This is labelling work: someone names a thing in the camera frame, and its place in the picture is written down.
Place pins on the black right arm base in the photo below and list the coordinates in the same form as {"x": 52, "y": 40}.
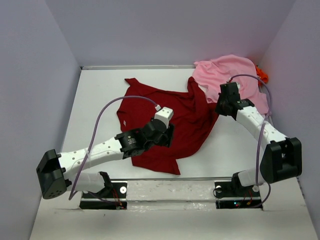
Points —
{"x": 230, "y": 197}

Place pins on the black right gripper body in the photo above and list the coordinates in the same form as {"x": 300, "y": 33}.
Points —
{"x": 220, "y": 107}

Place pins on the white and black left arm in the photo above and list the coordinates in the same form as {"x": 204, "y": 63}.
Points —
{"x": 61, "y": 172}

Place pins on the orange cloth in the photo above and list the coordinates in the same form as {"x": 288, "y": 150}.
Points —
{"x": 262, "y": 75}

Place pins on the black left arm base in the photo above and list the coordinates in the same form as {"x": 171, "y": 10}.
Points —
{"x": 114, "y": 198}

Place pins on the pink t shirt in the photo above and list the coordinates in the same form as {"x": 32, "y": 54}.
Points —
{"x": 210, "y": 74}

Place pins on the white back table rail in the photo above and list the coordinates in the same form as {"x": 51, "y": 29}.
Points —
{"x": 134, "y": 67}

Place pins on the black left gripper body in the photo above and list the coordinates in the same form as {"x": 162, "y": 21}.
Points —
{"x": 164, "y": 140}

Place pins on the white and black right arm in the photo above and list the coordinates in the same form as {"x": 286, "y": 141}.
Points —
{"x": 250, "y": 118}

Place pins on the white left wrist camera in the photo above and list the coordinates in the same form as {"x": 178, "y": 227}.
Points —
{"x": 164, "y": 114}

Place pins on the white cardboard front cover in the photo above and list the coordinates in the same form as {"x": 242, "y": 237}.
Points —
{"x": 283, "y": 217}

